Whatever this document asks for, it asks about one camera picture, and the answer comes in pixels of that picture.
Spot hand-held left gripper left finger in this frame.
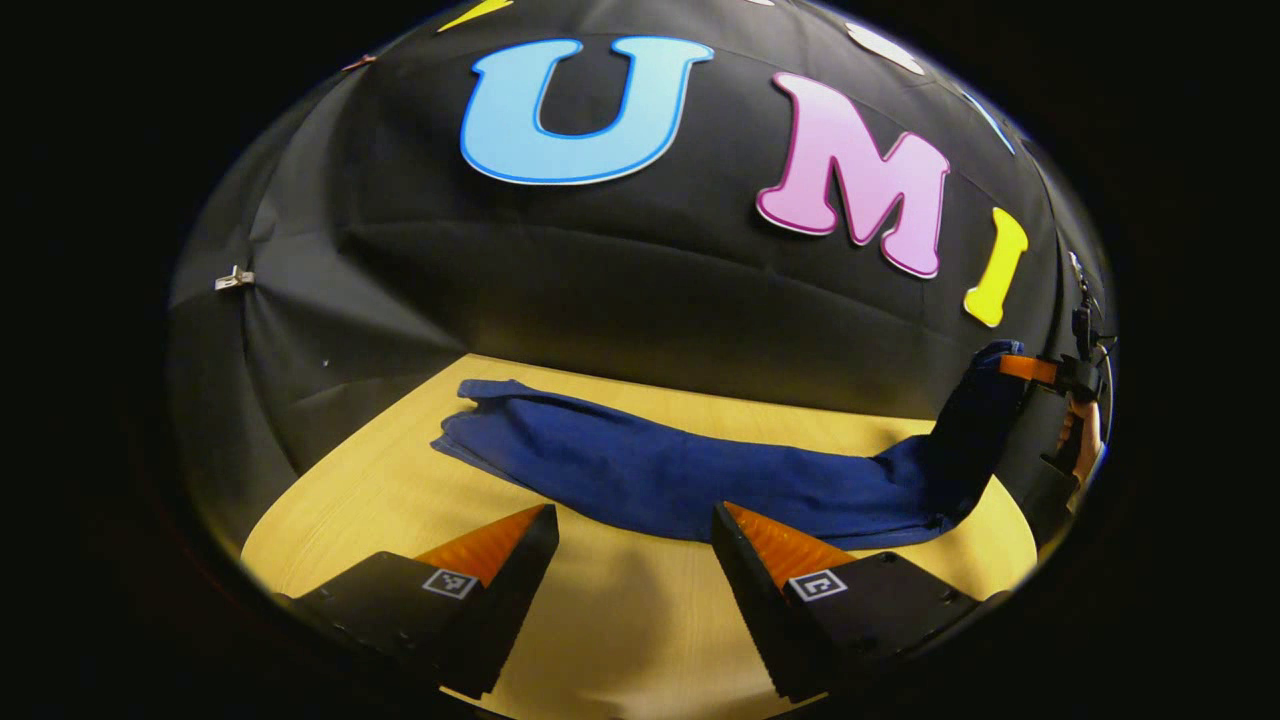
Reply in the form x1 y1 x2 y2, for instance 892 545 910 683
275 503 561 701

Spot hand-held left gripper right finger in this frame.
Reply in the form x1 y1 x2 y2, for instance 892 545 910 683
710 502 1011 704

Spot blue jeans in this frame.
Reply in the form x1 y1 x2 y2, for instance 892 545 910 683
430 340 1026 551

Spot black backdrop cloth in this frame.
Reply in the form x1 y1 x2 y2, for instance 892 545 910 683
165 0 1116 521

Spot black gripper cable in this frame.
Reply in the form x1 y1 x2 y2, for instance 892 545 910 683
1066 250 1101 356

